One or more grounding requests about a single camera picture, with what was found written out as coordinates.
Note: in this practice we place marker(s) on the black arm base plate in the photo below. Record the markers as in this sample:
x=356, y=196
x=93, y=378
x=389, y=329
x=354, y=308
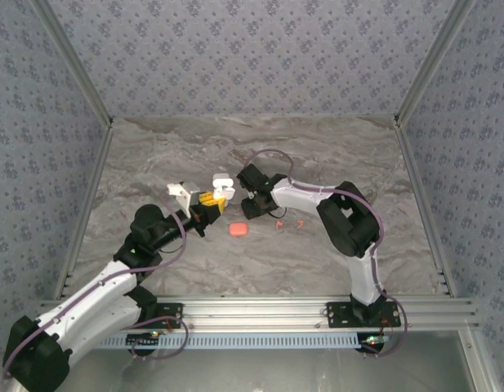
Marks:
x=174, y=314
x=337, y=316

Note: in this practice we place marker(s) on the aluminium table edge rail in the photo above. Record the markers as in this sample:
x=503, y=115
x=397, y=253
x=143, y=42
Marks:
x=87, y=204
x=421, y=204

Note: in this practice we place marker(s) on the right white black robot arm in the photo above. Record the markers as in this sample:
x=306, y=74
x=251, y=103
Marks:
x=368, y=277

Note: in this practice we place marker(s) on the wide aluminium mounting rail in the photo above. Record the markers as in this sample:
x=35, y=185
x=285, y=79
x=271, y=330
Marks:
x=255, y=312

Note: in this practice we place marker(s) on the small black circuit board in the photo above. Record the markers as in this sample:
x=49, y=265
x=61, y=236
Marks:
x=143, y=341
x=374, y=342

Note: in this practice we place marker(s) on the grey sheet metal panel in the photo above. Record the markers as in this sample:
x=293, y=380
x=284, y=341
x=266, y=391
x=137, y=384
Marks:
x=255, y=371

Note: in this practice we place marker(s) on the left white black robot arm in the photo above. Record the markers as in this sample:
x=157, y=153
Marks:
x=92, y=290

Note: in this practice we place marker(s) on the aluminium frame post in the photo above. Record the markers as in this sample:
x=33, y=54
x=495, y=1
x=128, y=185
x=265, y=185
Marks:
x=432, y=61
x=74, y=61

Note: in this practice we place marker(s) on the salmon pink charging case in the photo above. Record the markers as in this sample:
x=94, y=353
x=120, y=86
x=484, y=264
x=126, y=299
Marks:
x=238, y=229

